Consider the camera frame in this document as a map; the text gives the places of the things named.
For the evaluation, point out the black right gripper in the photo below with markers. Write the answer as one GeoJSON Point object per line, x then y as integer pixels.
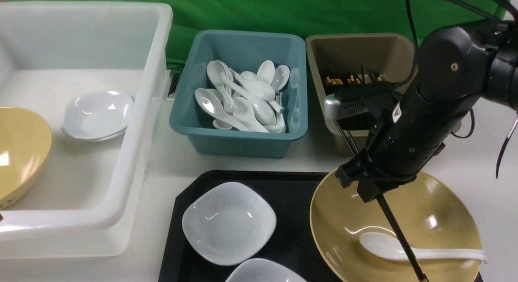
{"type": "Point", "coordinates": [410, 129]}

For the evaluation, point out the yellow noodle bowl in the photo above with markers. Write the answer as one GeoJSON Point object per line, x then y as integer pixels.
{"type": "Point", "coordinates": [428, 212]}

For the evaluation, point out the white soup spoon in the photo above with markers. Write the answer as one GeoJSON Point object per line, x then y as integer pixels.
{"type": "Point", "coordinates": [388, 247]}

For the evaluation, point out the black chopstick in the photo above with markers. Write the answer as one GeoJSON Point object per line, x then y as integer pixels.
{"type": "Point", "coordinates": [398, 233]}

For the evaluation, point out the white square dish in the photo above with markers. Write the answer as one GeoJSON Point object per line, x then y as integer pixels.
{"type": "Point", "coordinates": [263, 270]}
{"type": "Point", "coordinates": [229, 224]}

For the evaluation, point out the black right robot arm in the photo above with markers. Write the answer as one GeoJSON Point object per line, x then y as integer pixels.
{"type": "Point", "coordinates": [457, 65]}

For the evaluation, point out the yellow bowl in tub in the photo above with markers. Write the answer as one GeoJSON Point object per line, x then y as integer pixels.
{"type": "Point", "coordinates": [25, 144]}

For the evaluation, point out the brown plastic bin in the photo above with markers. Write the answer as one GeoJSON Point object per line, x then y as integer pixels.
{"type": "Point", "coordinates": [337, 61]}

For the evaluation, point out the green backdrop cloth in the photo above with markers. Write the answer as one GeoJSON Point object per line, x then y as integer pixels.
{"type": "Point", "coordinates": [302, 18]}

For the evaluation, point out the white spoon in bin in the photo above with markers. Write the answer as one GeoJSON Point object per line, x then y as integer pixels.
{"type": "Point", "coordinates": [266, 71]}
{"type": "Point", "coordinates": [262, 110]}
{"type": "Point", "coordinates": [211, 104]}
{"type": "Point", "coordinates": [258, 88]}
{"type": "Point", "coordinates": [214, 70]}
{"type": "Point", "coordinates": [281, 77]}

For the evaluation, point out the teal plastic bin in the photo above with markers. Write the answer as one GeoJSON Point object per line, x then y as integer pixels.
{"type": "Point", "coordinates": [242, 51]}

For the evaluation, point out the white dish in tub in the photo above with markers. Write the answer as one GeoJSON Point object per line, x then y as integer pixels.
{"type": "Point", "coordinates": [97, 116]}

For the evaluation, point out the large white plastic tub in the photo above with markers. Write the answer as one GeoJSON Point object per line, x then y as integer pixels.
{"type": "Point", "coordinates": [85, 200]}

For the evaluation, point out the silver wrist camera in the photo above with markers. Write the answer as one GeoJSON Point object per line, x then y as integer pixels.
{"type": "Point", "coordinates": [348, 102]}

